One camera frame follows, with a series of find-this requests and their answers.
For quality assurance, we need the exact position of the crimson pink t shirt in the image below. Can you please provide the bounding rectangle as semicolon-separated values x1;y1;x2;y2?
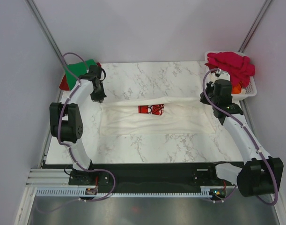
206;52;255;88

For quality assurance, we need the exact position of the white Coca-Cola t shirt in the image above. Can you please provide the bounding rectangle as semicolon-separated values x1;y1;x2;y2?
100;97;216;135

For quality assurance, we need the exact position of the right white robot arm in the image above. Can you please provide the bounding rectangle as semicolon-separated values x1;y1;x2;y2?
200;79;284;199

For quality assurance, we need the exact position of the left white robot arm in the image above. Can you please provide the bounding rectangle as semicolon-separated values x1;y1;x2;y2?
49;63;106;184

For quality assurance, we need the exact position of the folded green t shirt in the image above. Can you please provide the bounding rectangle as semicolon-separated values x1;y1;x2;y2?
65;59;96;90

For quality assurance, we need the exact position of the orange t shirt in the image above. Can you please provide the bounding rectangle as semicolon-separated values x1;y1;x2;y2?
232;84;242;94

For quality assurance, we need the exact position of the white plastic laundry basket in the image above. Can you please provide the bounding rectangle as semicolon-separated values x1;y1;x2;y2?
205;51;257;101

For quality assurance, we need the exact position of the folded dark red t shirt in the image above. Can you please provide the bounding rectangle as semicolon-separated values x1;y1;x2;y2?
59;62;103;91

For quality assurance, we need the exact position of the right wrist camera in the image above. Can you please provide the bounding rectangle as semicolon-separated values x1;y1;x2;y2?
213;69;231;81

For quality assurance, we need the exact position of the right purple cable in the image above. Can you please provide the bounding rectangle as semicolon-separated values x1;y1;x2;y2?
202;68;279;206

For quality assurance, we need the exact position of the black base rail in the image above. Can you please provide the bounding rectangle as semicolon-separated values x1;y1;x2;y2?
69;162;231;193

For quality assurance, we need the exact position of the white slotted cable duct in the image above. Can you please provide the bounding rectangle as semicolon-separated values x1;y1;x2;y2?
35;186;224;198

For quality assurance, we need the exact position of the left aluminium corner post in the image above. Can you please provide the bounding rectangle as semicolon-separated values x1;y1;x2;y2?
25;0;64;66

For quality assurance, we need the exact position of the aluminium corner post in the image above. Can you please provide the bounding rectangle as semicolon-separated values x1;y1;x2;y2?
25;0;64;66
238;0;274;53

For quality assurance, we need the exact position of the right aluminium corner post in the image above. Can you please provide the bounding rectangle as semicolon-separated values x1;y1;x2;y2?
238;0;274;53

